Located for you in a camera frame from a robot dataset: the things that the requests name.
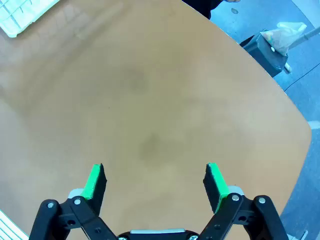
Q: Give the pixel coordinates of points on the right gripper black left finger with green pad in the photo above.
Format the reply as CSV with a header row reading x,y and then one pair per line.
x,y
75,220

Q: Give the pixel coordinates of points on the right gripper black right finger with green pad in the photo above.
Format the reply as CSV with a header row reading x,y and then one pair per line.
x,y
240,220

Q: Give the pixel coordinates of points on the person's hand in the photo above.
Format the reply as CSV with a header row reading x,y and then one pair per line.
x,y
232,1

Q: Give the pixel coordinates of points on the black box bin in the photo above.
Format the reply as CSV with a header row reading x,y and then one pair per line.
x,y
266,56

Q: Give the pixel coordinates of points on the clear plastic bag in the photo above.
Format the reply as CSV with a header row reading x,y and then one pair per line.
x,y
282,37

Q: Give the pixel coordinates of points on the grey metal pole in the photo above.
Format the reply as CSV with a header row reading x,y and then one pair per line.
x,y
308,33

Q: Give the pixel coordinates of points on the round silver floor socket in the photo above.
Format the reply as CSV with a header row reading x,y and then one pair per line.
x,y
234,10

